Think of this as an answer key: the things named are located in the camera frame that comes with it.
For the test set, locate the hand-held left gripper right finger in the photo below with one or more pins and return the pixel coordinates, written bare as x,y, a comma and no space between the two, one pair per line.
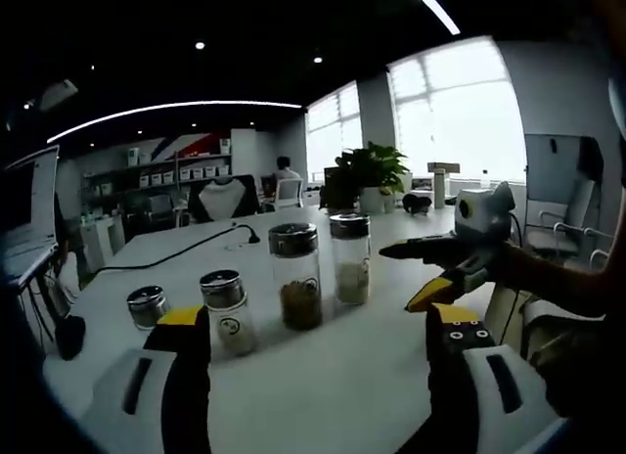
455,405

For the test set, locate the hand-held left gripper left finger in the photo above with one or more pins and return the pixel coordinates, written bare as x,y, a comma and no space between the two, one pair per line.
186,400

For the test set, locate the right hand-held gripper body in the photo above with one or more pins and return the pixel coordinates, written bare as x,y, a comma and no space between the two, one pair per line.
484,214

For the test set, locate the small seasoning bottle white powder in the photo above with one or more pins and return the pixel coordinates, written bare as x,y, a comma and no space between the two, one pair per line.
147,307
230,331

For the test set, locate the tall seasoning bottle cream powder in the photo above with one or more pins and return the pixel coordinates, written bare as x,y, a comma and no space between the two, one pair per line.
351,283

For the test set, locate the tall seasoning bottle brown granules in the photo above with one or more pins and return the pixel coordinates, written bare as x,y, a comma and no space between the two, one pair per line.
300,302

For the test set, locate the person's right hand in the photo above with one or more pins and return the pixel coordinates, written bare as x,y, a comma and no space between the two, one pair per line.
511,265

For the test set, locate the black headphones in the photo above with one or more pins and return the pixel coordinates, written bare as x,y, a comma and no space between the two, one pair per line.
415,204

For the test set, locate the flat cardboard box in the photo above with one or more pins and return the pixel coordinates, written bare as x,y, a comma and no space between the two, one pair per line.
444,167

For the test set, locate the grey high-back chair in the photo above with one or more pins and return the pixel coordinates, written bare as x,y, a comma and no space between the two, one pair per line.
552,175

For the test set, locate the green plant in white pot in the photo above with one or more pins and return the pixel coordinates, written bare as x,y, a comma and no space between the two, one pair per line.
376,165

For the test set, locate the brown paper bag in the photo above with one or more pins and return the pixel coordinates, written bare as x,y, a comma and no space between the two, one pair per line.
337,195

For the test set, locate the black jacket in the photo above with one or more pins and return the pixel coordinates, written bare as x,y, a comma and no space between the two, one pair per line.
593,158

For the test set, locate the grey mesh office chair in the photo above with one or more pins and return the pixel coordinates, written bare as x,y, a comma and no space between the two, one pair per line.
289,192

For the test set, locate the curved ceiling light strip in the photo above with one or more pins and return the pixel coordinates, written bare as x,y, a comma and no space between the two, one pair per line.
435,10
244,102

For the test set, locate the shelf with white bins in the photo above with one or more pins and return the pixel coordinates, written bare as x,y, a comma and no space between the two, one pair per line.
195,172

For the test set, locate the white laptop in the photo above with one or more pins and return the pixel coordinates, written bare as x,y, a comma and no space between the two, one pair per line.
41,195

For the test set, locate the ceiling air conditioner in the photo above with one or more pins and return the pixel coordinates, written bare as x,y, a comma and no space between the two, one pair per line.
58,94

